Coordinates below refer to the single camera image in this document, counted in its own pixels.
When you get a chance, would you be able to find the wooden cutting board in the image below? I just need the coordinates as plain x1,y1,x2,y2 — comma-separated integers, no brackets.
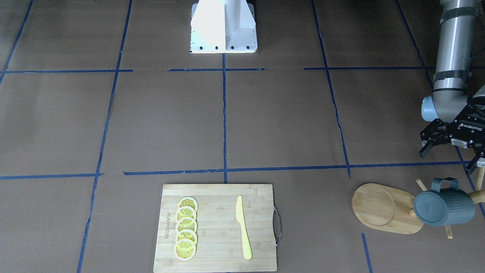
153,184,277,273

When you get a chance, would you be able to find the blue tape strip far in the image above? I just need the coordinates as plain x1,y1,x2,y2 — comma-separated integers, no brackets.
222,53,228,184

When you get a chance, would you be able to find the blue cup yellow inside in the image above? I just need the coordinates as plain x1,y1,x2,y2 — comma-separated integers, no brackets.
413,177,475,226

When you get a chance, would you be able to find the wooden cup rack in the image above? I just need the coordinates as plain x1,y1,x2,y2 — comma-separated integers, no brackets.
352,168,484,239

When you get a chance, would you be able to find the lemon slices row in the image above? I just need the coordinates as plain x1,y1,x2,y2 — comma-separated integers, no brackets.
173,196,199,261

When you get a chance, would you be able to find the yellow toy knife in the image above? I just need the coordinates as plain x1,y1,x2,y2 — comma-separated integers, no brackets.
235,195,252,260

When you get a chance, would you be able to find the blue tape strip lengthwise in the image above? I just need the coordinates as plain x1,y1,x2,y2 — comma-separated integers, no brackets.
311,0,352,178

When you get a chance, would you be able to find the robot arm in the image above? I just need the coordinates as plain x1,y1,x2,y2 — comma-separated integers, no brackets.
419,0,485,174

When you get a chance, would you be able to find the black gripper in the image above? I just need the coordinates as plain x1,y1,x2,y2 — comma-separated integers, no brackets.
419,102,485,175

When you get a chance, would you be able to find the white pillar with base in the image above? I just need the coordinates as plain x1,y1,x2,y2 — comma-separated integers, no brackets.
189,0,258,54

